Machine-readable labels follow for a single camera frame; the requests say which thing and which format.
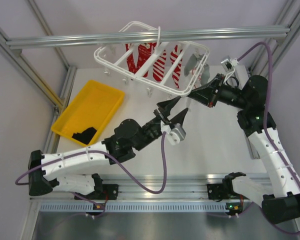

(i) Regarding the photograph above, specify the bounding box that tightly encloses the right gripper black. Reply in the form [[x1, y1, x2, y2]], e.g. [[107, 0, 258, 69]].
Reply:
[[187, 73, 249, 110]]

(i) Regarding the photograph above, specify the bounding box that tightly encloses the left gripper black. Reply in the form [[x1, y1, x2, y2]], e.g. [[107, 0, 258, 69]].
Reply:
[[134, 95, 188, 151]]

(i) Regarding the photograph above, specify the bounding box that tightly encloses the white plastic clip hanger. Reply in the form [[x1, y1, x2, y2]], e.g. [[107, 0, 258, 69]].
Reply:
[[93, 21, 210, 97]]

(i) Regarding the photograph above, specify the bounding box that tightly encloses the black sock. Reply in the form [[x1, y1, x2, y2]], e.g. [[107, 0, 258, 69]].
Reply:
[[72, 127, 97, 145]]

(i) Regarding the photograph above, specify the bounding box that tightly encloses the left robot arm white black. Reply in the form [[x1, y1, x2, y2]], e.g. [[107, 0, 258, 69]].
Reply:
[[27, 97, 189, 199]]

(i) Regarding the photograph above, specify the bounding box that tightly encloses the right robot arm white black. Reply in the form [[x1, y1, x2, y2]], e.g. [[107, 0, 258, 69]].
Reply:
[[188, 74, 300, 224]]

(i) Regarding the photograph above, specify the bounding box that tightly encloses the grey sock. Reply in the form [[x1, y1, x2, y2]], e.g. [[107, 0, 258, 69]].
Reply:
[[200, 64, 210, 86], [183, 53, 202, 77]]

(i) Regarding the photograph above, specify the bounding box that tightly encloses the red white striped sock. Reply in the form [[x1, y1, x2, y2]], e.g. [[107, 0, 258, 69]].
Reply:
[[152, 50, 167, 83], [170, 44, 183, 89]]

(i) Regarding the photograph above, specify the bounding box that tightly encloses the yellow plastic tray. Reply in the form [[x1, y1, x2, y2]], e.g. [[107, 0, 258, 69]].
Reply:
[[51, 80, 125, 147]]

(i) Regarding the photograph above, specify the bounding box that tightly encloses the aluminium top crossbar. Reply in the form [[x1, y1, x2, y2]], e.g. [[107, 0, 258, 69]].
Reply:
[[5, 25, 291, 49]]

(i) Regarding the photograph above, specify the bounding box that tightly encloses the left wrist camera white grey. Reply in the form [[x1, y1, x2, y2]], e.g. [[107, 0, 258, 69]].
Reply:
[[161, 123, 186, 146]]

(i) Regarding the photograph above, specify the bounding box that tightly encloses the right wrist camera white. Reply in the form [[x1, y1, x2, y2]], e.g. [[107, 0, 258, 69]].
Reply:
[[221, 58, 239, 75]]

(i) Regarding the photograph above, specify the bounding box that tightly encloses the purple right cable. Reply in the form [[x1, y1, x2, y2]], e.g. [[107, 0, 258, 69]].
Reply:
[[236, 41, 300, 236]]

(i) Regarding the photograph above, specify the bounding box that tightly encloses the purple cable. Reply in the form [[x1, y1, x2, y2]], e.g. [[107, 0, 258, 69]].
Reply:
[[236, 41, 300, 236], [14, 131, 167, 195]]

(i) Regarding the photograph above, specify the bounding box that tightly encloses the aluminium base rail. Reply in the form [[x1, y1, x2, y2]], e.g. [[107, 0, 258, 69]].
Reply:
[[29, 173, 273, 203]]

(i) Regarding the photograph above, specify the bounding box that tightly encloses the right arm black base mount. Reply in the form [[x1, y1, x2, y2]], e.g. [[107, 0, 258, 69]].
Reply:
[[206, 183, 239, 202]]

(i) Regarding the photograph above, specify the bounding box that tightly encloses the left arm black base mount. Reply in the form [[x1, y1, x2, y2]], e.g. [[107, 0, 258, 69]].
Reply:
[[76, 184, 119, 200]]

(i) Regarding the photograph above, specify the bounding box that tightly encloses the grey slotted cable duct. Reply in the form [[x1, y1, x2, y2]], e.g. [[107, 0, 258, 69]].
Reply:
[[40, 201, 243, 213]]

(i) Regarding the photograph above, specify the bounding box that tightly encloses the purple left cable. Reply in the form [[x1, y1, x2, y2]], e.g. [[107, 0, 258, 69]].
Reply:
[[14, 131, 167, 195]]

